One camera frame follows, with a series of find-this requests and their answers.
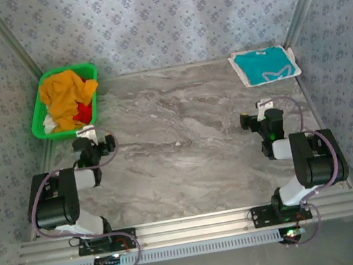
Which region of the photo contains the grey slotted cable duct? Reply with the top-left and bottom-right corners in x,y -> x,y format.
39,223 -> 303,265

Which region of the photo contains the orange t-shirt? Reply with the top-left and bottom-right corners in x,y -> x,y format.
35,65 -> 106,135

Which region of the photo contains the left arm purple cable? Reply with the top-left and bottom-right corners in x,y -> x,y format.
17,120 -> 144,265

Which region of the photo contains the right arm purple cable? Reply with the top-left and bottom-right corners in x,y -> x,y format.
260,88 -> 352,249

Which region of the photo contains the teal folded t-shirt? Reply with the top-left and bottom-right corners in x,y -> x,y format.
232,43 -> 297,88

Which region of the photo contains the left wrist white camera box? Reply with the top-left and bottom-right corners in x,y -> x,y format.
74,124 -> 99,148

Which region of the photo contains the green plastic laundry basket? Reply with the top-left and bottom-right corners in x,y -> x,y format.
22,61 -> 107,143

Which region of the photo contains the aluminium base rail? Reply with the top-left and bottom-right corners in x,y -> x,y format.
15,187 -> 353,265

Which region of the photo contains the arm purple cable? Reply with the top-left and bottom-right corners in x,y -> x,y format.
17,120 -> 144,265
260,88 -> 352,249

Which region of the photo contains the aluminium table edge rail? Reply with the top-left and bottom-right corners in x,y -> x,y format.
99,46 -> 286,83

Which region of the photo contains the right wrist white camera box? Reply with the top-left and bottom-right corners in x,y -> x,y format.
254,98 -> 278,122

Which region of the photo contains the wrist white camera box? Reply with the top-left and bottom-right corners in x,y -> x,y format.
74,124 -> 99,148
254,98 -> 278,122

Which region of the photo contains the red t-shirt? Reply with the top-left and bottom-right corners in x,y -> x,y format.
66,72 -> 97,126

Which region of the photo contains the white crumpled t-shirt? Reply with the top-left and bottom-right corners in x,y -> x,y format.
40,111 -> 60,135

